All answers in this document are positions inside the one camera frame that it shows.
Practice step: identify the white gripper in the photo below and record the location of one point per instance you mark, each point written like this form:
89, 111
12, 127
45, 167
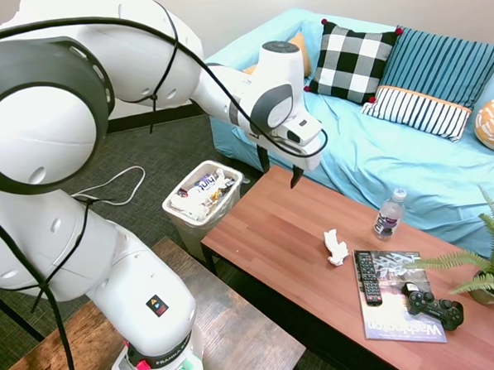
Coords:
303, 155

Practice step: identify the white tissue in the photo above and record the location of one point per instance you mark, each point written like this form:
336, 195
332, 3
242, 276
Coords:
335, 251

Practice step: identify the crumpled white trash paper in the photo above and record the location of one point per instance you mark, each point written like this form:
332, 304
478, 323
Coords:
190, 206

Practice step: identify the white trash bin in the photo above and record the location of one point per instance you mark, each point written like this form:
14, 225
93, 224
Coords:
188, 242

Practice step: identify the reddish wooden coffee table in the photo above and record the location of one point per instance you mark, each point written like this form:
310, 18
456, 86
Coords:
283, 241

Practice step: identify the hint label bottle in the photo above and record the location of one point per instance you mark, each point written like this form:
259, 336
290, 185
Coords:
205, 183

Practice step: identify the sofa with light blue cover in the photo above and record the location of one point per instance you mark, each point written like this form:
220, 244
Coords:
374, 153

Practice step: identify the plain yellow pillow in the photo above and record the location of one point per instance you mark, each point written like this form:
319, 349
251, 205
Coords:
302, 53

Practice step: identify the clear plastic water bottle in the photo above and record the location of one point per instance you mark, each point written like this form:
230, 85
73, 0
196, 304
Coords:
387, 221

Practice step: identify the black white checkered pillow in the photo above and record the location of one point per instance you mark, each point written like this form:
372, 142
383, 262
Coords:
348, 63

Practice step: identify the black remote control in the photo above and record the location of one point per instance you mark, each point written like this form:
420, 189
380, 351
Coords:
368, 278

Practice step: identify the white navy striped pillow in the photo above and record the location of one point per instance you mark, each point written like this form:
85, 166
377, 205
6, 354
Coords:
417, 110

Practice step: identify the rustic wooden robot table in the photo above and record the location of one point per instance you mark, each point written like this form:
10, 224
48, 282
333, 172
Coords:
237, 318

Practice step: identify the small black box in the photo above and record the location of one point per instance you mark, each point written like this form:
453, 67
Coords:
410, 288

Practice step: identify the blue striped pillow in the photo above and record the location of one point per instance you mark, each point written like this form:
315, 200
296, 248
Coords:
439, 67

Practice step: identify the Washington magazine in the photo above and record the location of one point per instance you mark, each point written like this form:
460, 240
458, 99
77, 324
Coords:
391, 322

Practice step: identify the black game controller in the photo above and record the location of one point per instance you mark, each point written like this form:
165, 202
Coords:
431, 306

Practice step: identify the potted green fern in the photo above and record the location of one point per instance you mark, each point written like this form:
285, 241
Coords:
485, 294

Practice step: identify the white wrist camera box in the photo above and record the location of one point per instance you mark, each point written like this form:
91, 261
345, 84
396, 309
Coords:
304, 128

